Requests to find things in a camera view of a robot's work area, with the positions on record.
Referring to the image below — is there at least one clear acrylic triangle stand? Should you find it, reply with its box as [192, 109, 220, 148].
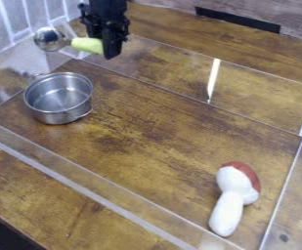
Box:
[56, 22, 103, 55]

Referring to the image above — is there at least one plush mushroom toy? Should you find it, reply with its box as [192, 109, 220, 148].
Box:
[208, 161, 262, 237]

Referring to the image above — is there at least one small stainless steel pot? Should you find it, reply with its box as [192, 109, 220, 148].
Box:
[24, 72, 94, 125]

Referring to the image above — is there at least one clear acrylic right barrier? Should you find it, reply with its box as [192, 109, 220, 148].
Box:
[259, 128, 302, 250]

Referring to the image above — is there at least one clear acrylic barrier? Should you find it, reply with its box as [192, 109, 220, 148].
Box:
[0, 126, 243, 250]
[259, 128, 302, 250]

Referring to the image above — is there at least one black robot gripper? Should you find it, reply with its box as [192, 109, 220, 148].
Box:
[78, 0, 130, 60]

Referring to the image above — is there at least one black strip on wall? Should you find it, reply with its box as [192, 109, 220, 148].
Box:
[195, 7, 281, 33]

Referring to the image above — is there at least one clear acrylic front barrier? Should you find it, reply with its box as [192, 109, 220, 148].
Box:
[0, 126, 243, 250]

